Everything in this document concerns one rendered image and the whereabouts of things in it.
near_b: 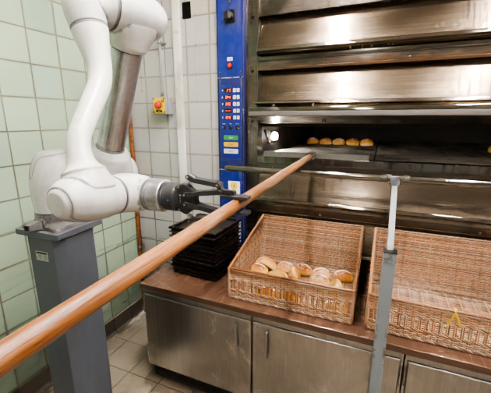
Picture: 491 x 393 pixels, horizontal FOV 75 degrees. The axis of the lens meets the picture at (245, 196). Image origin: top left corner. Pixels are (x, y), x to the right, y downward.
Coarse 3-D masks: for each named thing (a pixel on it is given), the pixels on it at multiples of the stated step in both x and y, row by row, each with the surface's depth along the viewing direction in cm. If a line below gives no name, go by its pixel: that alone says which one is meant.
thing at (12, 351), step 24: (288, 168) 120; (264, 192) 95; (216, 216) 66; (168, 240) 53; (192, 240) 57; (144, 264) 46; (96, 288) 39; (120, 288) 41; (48, 312) 34; (72, 312) 35; (24, 336) 31; (48, 336) 32; (0, 360) 28; (24, 360) 31
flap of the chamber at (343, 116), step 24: (264, 120) 170; (288, 120) 165; (312, 120) 161; (336, 120) 156; (360, 120) 152; (384, 120) 148; (408, 120) 144; (432, 120) 140; (456, 120) 137; (480, 120) 133
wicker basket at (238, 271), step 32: (256, 224) 174; (288, 224) 177; (320, 224) 171; (256, 256) 178; (320, 256) 170; (352, 256) 164; (256, 288) 155; (288, 288) 135; (320, 288) 129; (352, 288) 154; (352, 320) 127
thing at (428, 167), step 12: (264, 156) 179; (372, 168) 158; (384, 168) 156; (396, 168) 154; (408, 168) 152; (420, 168) 150; (432, 168) 148; (444, 168) 146; (456, 168) 144; (468, 168) 143; (480, 168) 141
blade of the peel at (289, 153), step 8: (264, 152) 178; (272, 152) 177; (280, 152) 175; (288, 152) 173; (296, 152) 172; (304, 152) 191; (320, 152) 191; (328, 152) 190; (336, 152) 190; (344, 152) 190; (352, 152) 190; (360, 152) 189; (368, 152) 189; (360, 160) 160; (368, 160) 159
